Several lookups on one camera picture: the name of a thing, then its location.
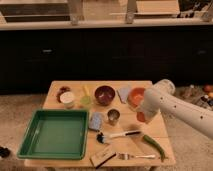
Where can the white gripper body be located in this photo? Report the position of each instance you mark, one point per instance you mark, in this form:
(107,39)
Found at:
(148,115)

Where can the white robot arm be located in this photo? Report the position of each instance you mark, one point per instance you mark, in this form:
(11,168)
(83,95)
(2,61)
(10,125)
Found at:
(160,97)

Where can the small metal cup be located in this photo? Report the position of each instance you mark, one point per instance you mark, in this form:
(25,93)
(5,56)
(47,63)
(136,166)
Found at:
(113,116)

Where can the white round cup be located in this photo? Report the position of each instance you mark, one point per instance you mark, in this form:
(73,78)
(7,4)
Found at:
(67,99)

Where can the orange bowl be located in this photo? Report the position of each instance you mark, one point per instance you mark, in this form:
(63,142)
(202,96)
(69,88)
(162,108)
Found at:
(135,96)

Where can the green chili pepper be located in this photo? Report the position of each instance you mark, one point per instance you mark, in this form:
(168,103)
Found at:
(155,145)

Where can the grey cloth piece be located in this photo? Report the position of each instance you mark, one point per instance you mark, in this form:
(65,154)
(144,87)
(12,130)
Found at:
(123,93)

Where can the dark red bowl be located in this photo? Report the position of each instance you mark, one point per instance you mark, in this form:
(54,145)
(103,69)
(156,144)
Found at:
(104,95)

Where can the silver fork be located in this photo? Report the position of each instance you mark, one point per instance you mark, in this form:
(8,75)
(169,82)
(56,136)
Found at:
(125,156)

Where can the blue sponge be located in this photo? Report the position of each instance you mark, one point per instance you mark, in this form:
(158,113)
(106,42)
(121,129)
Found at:
(95,122)

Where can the wooden block black edge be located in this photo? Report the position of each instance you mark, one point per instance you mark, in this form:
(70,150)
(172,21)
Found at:
(101,157)

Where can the dark red small object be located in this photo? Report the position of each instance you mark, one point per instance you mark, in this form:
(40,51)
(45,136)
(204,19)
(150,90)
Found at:
(61,91)

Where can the green plastic tray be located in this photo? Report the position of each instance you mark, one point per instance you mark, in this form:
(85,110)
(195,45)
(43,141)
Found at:
(55,134)

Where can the dark cabinet counter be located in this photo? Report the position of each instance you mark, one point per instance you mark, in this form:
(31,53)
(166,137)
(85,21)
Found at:
(31,59)

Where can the black object on floor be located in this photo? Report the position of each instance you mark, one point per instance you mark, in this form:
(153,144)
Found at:
(4,152)

